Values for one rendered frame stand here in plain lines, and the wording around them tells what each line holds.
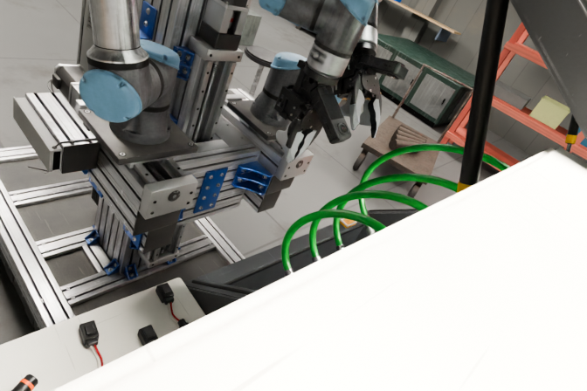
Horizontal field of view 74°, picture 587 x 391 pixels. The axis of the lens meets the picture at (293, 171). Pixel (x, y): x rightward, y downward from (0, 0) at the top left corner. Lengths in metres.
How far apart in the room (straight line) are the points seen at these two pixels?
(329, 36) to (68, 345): 0.65
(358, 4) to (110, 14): 0.45
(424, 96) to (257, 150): 4.82
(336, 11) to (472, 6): 7.22
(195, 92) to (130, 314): 0.69
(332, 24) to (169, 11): 0.60
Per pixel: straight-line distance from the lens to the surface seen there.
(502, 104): 5.16
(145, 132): 1.03
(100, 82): 0.85
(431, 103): 5.97
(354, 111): 0.87
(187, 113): 1.24
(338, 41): 0.72
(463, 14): 7.92
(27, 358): 0.73
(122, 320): 0.76
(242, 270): 0.92
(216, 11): 1.16
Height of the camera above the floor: 1.61
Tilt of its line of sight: 30 degrees down
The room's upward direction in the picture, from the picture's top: 25 degrees clockwise
